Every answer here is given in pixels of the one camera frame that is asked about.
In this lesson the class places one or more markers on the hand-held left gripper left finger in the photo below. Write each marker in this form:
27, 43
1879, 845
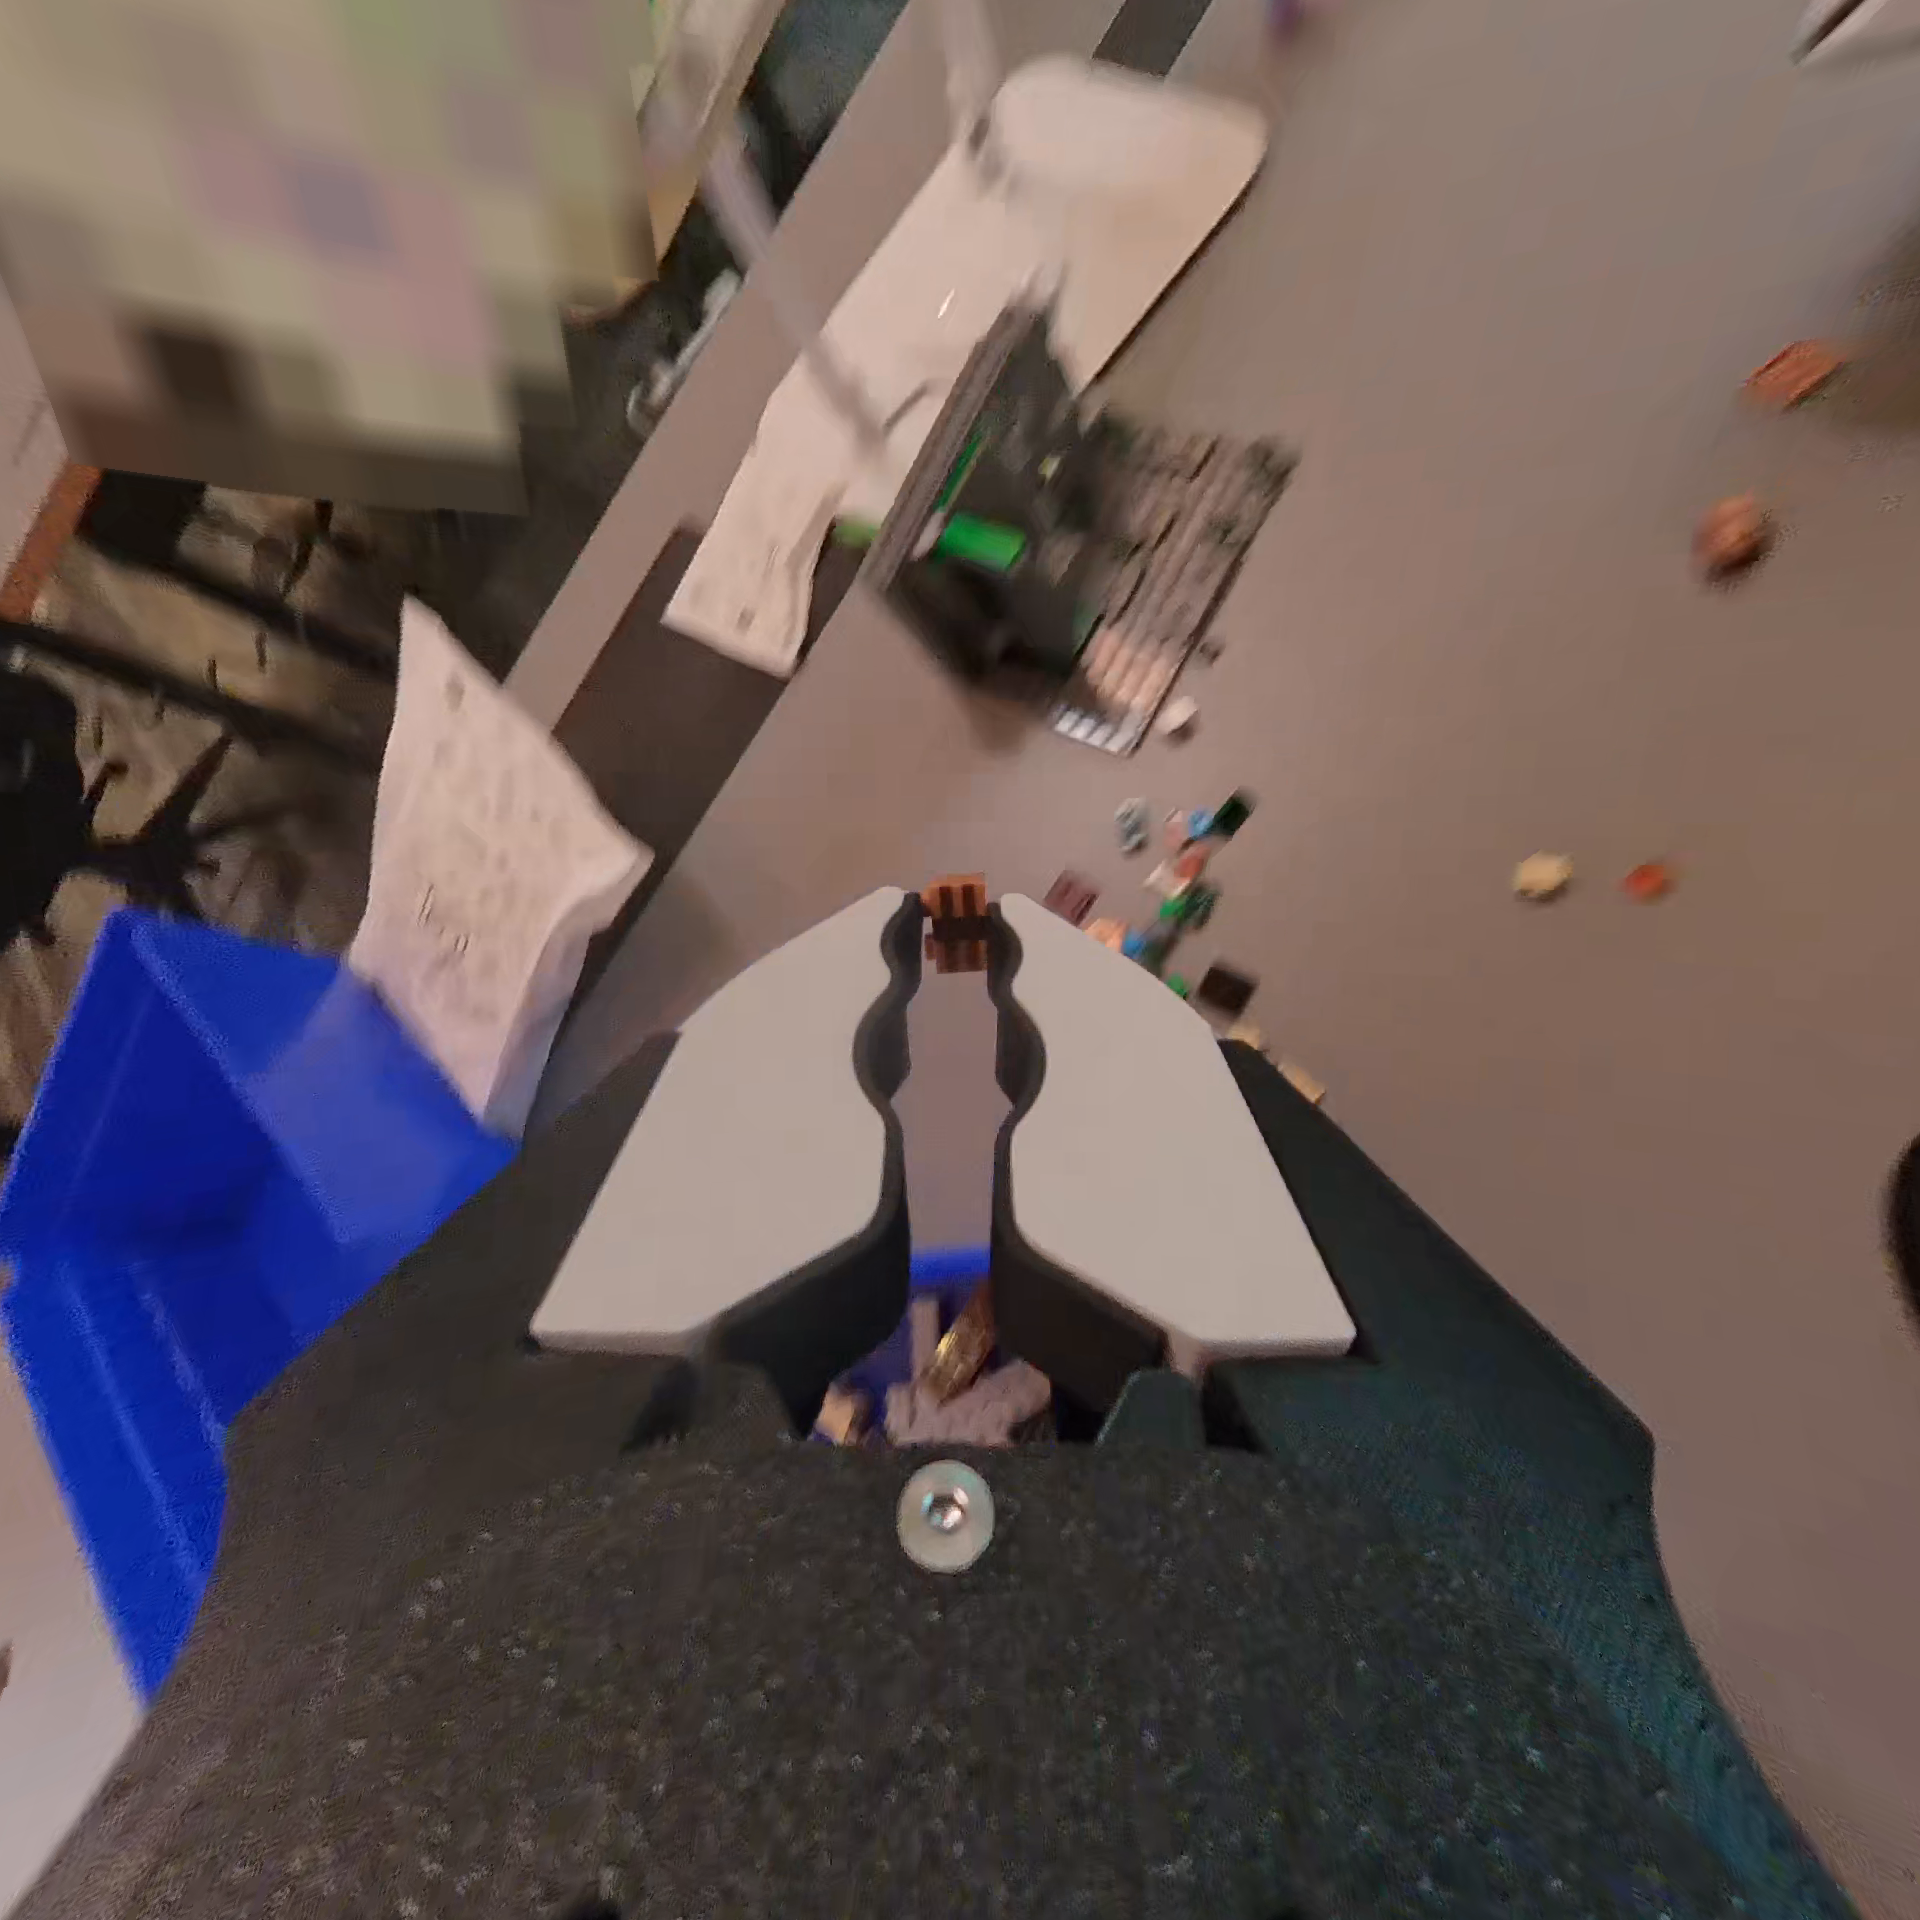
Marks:
718, 1170

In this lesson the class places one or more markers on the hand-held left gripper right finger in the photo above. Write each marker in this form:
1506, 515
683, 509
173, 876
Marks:
1170, 1182

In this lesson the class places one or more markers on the brown brick stack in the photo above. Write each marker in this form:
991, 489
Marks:
954, 923

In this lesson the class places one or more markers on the blue plastic bin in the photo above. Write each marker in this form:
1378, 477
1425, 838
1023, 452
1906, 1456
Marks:
180, 1200
945, 1273

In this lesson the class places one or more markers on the pile of small loose bricks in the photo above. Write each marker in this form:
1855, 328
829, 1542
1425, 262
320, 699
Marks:
1183, 899

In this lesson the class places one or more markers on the heap of tan bricks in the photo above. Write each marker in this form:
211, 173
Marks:
961, 1397

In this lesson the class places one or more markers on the tan small brick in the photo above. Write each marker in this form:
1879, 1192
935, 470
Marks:
1540, 878

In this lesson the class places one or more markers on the red small plate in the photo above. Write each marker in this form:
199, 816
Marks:
1647, 883

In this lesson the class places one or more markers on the white printed paper sheet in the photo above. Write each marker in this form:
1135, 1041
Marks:
750, 558

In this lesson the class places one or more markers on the grey brick model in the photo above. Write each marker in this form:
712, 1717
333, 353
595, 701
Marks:
1170, 510

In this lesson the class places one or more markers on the black chair base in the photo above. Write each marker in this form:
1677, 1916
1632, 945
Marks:
89, 840

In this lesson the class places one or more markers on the white stand base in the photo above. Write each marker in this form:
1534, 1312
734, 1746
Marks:
1137, 164

